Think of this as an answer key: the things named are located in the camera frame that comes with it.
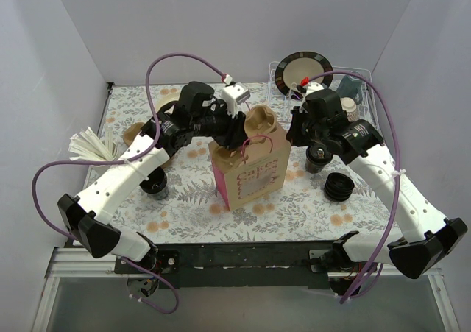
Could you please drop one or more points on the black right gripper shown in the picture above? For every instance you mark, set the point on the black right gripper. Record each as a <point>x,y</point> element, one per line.
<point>296,132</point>

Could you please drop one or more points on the stack of black cups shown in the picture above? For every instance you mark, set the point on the stack of black cups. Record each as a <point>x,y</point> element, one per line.
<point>156,184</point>

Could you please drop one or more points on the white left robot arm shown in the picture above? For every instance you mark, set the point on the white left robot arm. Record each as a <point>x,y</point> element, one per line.
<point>88,214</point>

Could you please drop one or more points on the floral patterned table mat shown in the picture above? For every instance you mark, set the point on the floral patterned table mat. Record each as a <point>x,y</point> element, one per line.
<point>195,212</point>

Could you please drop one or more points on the white wire dish rack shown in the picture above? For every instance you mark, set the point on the white wire dish rack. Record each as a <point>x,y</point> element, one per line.
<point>282,104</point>

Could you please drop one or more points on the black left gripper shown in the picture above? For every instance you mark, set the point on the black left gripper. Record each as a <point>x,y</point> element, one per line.
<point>232,134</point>

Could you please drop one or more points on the black printed coffee cup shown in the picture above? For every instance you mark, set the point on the black printed coffee cup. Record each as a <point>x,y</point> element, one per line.
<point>315,165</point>

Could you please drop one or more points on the dark rimmed dinner plate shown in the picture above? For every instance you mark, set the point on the dark rimmed dinner plate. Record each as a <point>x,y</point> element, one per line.
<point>298,66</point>

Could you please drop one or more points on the patterned ceramic bowl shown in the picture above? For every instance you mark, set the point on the patterned ceramic bowl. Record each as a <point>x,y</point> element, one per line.
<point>350,107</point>

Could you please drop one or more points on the brown cardboard cup carrier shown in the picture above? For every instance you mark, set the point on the brown cardboard cup carrier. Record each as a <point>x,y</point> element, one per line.
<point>132,135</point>

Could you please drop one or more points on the grey blue mug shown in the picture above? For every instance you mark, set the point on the grey blue mug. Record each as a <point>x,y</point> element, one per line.
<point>349,86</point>

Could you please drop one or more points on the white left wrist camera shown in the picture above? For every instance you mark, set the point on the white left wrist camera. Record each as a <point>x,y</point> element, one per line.
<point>234,95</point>

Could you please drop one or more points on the stack of black lids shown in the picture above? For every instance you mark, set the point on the stack of black lids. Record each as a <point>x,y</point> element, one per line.
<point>338,187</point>

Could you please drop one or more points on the black table edge rail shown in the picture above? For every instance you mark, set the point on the black table edge rail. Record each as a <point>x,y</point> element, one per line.
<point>241,264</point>

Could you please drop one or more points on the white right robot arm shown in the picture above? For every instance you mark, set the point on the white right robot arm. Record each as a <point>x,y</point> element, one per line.
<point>426,234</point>

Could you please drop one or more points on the cream round plate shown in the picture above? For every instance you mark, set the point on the cream round plate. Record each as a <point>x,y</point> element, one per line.
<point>166,103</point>

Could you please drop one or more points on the pink paper gift bag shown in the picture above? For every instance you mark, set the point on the pink paper gift bag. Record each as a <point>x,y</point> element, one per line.
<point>256,168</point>

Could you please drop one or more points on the black plastic cup lid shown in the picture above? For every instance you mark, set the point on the black plastic cup lid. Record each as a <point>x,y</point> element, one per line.
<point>318,154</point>

